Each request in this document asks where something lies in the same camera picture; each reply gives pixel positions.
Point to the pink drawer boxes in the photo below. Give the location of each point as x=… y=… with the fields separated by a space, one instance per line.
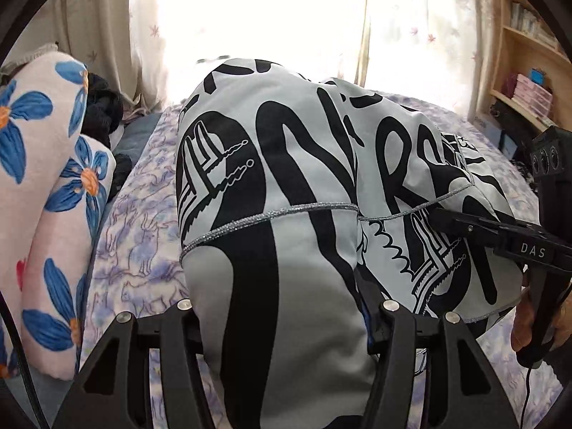
x=531 y=96

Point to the blue white carton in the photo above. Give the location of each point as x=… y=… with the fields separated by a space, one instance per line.
x=489 y=132

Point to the row of books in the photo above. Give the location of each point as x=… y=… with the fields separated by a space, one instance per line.
x=529 y=22

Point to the blue flower print quilt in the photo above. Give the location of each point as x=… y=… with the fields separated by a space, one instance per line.
x=44 y=214

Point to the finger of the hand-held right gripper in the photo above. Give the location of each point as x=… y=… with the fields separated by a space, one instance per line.
x=473 y=230

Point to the small blue box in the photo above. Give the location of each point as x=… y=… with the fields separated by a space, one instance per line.
x=537 y=76

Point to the wooden shelf unit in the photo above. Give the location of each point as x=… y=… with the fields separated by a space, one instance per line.
x=514 y=53

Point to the grey blue bed sheet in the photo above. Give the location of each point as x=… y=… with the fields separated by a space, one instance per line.
x=138 y=132

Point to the purple patterned bed blanket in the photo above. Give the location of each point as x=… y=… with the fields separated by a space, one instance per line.
x=138 y=241

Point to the dark clothes pile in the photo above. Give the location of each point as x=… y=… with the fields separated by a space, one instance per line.
x=105 y=111

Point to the white black printed jacket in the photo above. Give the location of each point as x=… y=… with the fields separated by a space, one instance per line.
x=290 y=277

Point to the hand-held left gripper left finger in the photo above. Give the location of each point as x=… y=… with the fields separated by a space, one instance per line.
x=187 y=321

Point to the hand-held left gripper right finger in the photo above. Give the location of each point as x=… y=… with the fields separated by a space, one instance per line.
x=385 y=324

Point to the person's right hand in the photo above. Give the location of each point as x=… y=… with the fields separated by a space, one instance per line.
x=521 y=321

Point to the leaf print curtain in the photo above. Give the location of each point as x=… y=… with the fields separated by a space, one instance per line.
x=429 y=22
x=98 y=22

